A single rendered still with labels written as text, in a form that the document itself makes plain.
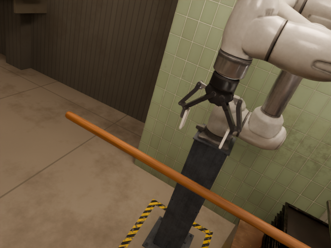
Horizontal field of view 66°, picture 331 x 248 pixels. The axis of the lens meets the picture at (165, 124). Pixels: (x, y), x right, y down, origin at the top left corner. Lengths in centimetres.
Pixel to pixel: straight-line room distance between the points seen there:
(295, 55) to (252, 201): 183
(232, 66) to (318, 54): 18
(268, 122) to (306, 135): 72
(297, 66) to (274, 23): 11
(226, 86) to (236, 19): 16
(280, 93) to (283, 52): 65
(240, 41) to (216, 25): 129
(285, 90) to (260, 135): 25
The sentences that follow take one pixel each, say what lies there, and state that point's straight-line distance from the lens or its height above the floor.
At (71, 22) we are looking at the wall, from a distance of 368.
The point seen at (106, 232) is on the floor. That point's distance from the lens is 210.
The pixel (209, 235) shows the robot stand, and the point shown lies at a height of 0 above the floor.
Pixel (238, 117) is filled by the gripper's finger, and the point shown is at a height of 144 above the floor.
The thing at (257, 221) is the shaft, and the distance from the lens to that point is 82.
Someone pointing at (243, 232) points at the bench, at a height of 58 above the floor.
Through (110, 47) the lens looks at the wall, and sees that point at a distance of 335.
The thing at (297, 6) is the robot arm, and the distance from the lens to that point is 117.
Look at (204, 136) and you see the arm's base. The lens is 144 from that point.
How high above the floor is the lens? 172
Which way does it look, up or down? 30 degrees down
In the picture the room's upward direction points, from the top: 18 degrees clockwise
